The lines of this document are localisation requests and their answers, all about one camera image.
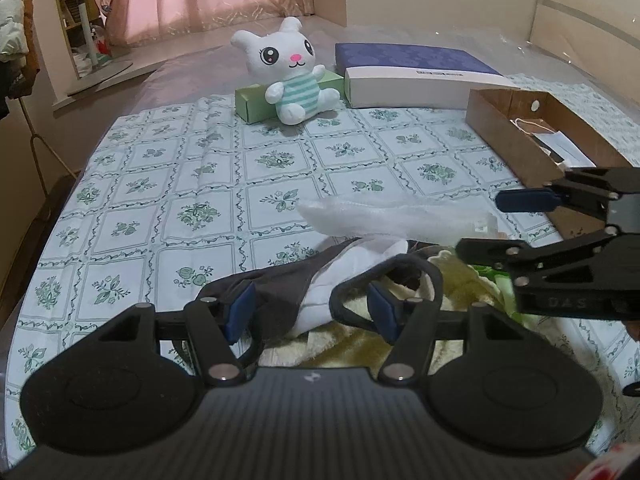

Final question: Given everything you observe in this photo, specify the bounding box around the yellow fluffy towel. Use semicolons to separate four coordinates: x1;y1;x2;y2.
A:
259;251;582;376

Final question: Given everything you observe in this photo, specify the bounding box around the clear plastic bag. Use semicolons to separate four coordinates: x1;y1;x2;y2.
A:
297;194;499;245

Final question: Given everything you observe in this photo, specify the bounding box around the green rectangular box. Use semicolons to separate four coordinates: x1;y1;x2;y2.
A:
234;70;344;125

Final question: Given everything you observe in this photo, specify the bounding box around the dark grey white garment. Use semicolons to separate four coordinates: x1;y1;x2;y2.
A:
198;236;426;344

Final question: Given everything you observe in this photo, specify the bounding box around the white puffer jacket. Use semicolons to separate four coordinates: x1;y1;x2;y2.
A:
0;0;28;63

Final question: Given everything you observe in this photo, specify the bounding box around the brown cardboard tray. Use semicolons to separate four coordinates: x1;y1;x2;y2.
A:
465;89;639;238

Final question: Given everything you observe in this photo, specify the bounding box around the wooden bookshelf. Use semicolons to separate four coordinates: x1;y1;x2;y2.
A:
56;0;102;78

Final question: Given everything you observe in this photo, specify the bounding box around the person's right hand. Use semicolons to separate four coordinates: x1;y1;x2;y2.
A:
624;322;640;342

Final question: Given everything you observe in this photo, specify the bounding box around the brown jacket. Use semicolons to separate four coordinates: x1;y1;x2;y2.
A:
4;0;40;100

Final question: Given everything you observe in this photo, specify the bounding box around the blue surgical face mask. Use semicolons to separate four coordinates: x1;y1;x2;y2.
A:
511;118;596;170

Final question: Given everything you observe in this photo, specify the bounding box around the blue and white flat box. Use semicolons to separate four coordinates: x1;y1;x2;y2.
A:
335;42;515;110

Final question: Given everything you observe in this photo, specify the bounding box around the wooden headboard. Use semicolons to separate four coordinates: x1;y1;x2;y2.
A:
528;0;640;102

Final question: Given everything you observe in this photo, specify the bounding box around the white bunny plush toy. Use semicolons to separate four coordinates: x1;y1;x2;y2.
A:
230;16;341;126

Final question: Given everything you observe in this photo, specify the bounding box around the green microfiber cloth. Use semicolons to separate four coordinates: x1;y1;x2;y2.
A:
472;266;521;320

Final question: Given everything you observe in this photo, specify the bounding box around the floral green white tablecloth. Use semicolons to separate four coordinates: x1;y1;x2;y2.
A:
1;94;639;467

